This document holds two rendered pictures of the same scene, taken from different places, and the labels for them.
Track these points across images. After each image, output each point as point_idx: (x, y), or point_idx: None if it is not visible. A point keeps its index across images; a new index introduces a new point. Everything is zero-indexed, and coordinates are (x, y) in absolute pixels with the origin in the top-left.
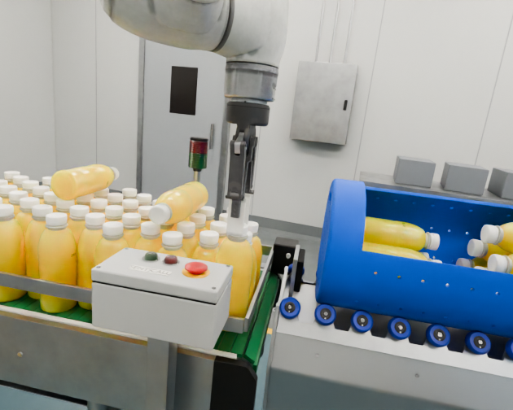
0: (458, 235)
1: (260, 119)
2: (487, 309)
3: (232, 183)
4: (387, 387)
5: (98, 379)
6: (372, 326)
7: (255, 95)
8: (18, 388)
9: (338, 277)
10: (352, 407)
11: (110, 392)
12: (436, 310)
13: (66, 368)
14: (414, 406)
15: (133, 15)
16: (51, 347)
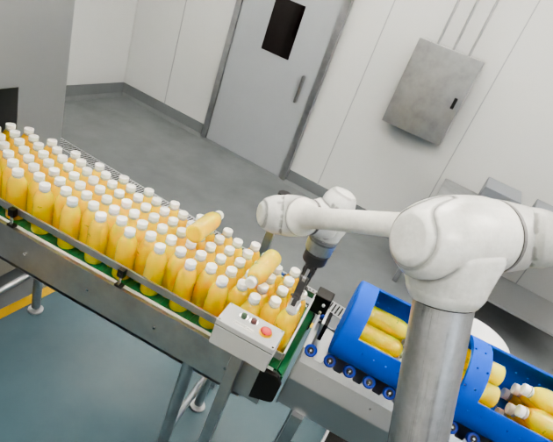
0: None
1: (320, 266)
2: None
3: (296, 293)
4: (351, 409)
5: (194, 354)
6: (356, 374)
7: (320, 257)
8: (144, 341)
9: (341, 348)
10: (330, 412)
11: (198, 363)
12: (390, 381)
13: (177, 344)
14: (363, 423)
15: (270, 231)
16: (172, 331)
